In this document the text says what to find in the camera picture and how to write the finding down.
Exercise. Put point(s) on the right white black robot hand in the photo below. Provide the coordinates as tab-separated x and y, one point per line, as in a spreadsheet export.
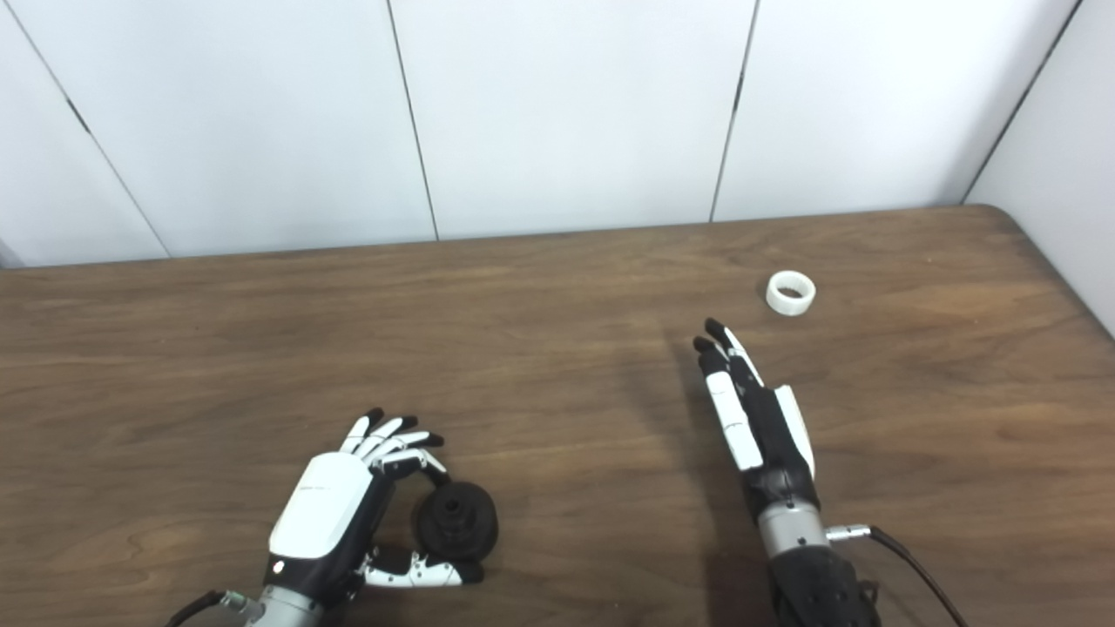
766	435

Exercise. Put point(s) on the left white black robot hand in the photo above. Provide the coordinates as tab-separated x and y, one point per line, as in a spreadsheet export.
318	509

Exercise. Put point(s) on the round black part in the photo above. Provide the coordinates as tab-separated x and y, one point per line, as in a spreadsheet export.
457	527

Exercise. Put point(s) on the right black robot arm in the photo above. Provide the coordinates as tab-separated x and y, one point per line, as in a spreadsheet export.
819	583

